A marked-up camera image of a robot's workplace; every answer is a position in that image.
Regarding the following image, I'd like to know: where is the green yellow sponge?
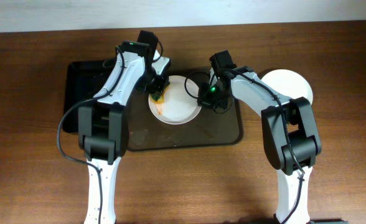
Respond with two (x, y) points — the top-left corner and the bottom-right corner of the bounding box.
(149, 85), (169, 104)

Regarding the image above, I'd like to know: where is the pink plate with sauce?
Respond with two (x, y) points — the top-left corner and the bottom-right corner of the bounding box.
(148, 75), (201, 125)

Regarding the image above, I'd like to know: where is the white plate with sauce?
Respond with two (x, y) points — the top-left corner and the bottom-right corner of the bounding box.
(261, 69), (313, 104)

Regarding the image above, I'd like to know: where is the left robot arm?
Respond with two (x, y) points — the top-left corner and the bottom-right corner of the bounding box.
(78, 40), (170, 224)

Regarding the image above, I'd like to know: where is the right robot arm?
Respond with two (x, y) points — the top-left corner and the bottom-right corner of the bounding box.
(197, 67), (321, 223)

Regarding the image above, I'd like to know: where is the brown serving tray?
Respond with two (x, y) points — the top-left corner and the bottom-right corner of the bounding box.
(124, 68), (243, 152)

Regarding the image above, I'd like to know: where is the black tray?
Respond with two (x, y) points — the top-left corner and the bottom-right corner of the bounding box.
(62, 60), (115, 133)

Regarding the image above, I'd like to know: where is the dark object at bottom edge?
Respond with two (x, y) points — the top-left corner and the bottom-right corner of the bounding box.
(307, 220), (349, 224)

